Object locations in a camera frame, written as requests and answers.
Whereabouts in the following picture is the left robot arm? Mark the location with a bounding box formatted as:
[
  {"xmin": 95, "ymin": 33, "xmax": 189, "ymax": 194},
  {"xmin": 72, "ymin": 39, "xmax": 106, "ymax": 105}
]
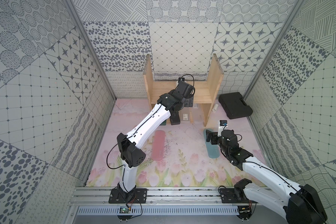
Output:
[{"xmin": 115, "ymin": 80, "xmax": 195, "ymax": 197}]

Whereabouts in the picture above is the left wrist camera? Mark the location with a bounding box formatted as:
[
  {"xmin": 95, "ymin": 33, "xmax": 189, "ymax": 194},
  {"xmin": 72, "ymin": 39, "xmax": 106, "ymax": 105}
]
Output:
[{"xmin": 178, "ymin": 77, "xmax": 185, "ymax": 83}]

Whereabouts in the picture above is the black pencil case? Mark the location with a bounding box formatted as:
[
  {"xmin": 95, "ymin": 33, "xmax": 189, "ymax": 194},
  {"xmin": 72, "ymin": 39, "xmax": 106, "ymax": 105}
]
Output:
[{"xmin": 169, "ymin": 111, "xmax": 181, "ymax": 125}]

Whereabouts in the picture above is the wooden shelf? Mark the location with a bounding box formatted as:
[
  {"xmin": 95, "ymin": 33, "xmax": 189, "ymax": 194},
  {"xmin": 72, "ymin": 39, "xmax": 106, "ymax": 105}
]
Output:
[{"xmin": 143, "ymin": 54, "xmax": 224, "ymax": 127}]

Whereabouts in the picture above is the aluminium mounting rail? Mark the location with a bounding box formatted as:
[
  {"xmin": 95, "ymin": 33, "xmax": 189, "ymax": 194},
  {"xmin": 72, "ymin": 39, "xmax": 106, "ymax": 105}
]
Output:
[{"xmin": 68, "ymin": 186, "xmax": 297, "ymax": 206}]

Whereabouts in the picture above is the black plastic tool case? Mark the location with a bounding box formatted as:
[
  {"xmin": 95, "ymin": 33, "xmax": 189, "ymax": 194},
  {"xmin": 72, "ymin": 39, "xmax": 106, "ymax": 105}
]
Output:
[{"xmin": 218, "ymin": 92, "xmax": 253, "ymax": 119}]

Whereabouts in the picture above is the clear pencil case with label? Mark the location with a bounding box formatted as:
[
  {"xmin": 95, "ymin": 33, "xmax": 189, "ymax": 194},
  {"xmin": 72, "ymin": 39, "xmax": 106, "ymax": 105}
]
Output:
[{"xmin": 179, "ymin": 107, "xmax": 190, "ymax": 123}]

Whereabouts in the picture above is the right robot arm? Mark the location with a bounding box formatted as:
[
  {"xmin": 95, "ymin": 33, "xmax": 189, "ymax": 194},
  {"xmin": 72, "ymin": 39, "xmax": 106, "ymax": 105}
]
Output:
[{"xmin": 205, "ymin": 129, "xmax": 328, "ymax": 224}]

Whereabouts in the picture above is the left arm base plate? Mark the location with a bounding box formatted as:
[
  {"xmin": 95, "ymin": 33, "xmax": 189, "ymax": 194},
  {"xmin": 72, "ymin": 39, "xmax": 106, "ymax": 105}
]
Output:
[{"xmin": 108, "ymin": 188, "xmax": 147, "ymax": 204}]

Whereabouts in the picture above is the small white roll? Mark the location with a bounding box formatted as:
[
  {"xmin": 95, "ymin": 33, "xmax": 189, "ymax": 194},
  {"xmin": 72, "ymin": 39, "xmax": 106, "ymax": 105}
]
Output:
[{"xmin": 212, "ymin": 104, "xmax": 219, "ymax": 112}]

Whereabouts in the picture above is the pink pencil case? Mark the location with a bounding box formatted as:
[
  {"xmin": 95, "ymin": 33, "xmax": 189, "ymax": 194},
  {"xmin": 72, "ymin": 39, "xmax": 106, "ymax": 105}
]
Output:
[{"xmin": 151, "ymin": 130, "xmax": 166, "ymax": 161}]

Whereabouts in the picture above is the white slotted cable duct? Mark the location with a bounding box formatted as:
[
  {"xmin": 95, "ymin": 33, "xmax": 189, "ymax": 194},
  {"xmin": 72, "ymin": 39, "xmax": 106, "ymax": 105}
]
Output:
[{"xmin": 77, "ymin": 205, "xmax": 239, "ymax": 216}]

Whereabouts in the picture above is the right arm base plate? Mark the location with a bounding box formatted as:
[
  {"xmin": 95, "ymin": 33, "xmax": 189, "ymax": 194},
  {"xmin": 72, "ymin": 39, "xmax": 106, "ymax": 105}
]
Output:
[{"xmin": 218, "ymin": 186, "xmax": 255, "ymax": 203}]

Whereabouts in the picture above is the teal pencil case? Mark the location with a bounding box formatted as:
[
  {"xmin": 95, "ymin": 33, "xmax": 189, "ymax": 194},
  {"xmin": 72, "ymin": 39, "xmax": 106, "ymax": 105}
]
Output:
[{"xmin": 203, "ymin": 129, "xmax": 220, "ymax": 159}]

